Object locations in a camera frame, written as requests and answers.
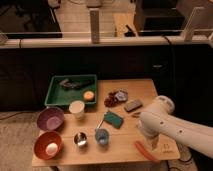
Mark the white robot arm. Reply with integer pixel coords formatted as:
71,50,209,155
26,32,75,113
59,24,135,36
138,95,213,159

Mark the white angled bracket right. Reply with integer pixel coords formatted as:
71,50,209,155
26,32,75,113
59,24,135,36
181,7,204,41

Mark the white paper cup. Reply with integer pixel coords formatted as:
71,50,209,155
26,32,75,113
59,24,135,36
69,100,85,119

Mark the purple bowl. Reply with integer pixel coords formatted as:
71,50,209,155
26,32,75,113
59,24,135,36
37,107,64,131

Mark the blue plastic cup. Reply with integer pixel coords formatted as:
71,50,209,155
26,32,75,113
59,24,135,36
95,129,109,145

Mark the dark toy in tray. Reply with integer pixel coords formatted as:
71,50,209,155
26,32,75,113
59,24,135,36
59,79,94,90

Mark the white egg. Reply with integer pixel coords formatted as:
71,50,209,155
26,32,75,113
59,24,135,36
46,143,58,155

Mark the green plastic tray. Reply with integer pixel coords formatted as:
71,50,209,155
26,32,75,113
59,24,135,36
44,74,98,107

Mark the blue grey round object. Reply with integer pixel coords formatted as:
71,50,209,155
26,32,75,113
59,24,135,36
115,90,128,102

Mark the small metal cup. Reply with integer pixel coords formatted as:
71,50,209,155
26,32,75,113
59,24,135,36
74,132,87,147

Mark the black object on far table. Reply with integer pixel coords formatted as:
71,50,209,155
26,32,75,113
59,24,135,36
124,25,136,37

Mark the orange ball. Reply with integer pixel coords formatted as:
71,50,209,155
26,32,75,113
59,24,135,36
83,91,95,101

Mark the teal sponge block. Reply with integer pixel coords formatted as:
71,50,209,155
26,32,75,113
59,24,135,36
104,111,123,129

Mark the red bowl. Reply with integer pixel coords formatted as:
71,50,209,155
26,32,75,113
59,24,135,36
34,131,62,160

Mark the small wooden utensil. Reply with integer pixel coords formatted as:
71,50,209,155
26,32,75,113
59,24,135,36
131,112,141,118

